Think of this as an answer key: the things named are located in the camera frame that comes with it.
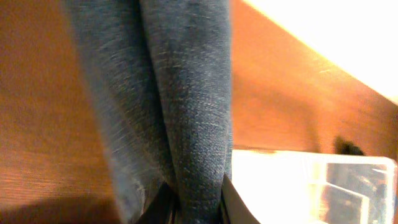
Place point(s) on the clear plastic storage container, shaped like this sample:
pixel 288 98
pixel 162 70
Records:
pixel 287 187

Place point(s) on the dark blue jeans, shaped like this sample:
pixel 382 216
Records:
pixel 159 77

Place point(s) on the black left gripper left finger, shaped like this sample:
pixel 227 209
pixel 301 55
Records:
pixel 163 208

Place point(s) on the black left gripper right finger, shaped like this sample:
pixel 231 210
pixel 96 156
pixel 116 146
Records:
pixel 232 208

